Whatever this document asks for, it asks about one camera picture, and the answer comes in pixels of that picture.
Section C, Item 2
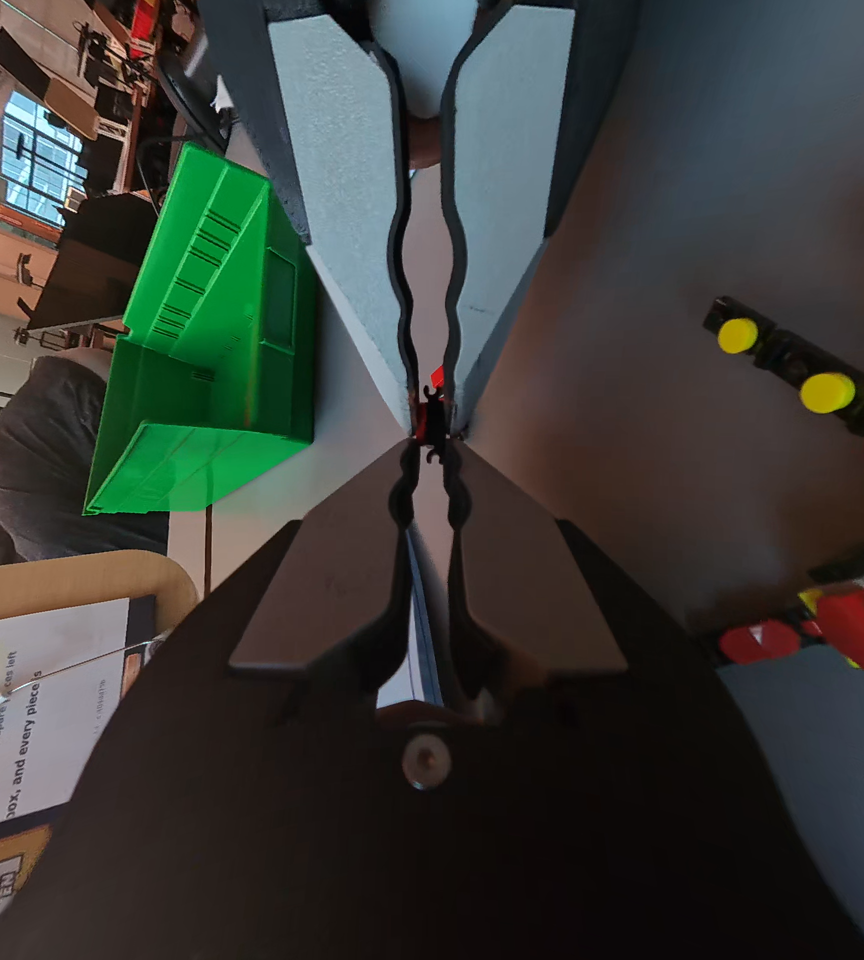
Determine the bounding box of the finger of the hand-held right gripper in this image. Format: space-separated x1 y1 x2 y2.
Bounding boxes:
268 11 418 432
441 0 577 440

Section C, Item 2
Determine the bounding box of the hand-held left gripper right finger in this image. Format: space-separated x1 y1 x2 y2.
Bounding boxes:
443 438 630 702

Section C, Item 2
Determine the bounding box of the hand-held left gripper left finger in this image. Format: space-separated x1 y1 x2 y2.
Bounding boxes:
229 438 414 687

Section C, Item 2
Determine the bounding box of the small red black lego piece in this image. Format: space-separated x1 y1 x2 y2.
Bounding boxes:
413 384 452 468

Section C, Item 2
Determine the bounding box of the cardboard lego box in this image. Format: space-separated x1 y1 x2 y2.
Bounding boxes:
0 551 201 960

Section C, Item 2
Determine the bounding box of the window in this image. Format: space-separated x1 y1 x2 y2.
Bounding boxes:
0 90 90 228

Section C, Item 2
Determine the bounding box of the green plastic bin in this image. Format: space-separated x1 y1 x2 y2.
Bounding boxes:
81 141 318 516

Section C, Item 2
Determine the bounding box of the dark background table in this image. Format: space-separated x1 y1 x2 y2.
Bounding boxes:
15 191 171 352

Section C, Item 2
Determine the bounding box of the white printed note sheet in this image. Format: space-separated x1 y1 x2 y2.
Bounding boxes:
0 596 157 837

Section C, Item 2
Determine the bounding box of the thin white wire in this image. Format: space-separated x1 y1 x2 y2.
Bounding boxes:
0 633 171 725

